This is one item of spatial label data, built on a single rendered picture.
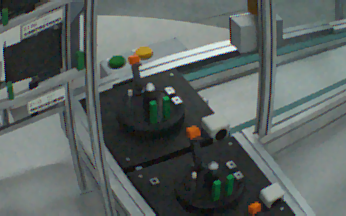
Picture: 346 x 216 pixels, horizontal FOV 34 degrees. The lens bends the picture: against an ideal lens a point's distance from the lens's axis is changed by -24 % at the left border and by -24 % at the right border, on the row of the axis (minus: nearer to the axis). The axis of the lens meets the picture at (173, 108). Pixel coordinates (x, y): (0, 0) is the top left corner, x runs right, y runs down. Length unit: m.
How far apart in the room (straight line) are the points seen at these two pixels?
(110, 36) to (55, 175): 0.58
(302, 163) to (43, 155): 0.64
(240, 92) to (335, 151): 0.34
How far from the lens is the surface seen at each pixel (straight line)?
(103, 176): 1.24
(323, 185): 1.51
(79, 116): 1.53
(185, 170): 1.35
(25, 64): 1.09
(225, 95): 1.64
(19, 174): 1.55
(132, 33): 1.96
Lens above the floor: 1.94
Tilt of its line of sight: 40 degrees down
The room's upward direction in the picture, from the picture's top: 1 degrees counter-clockwise
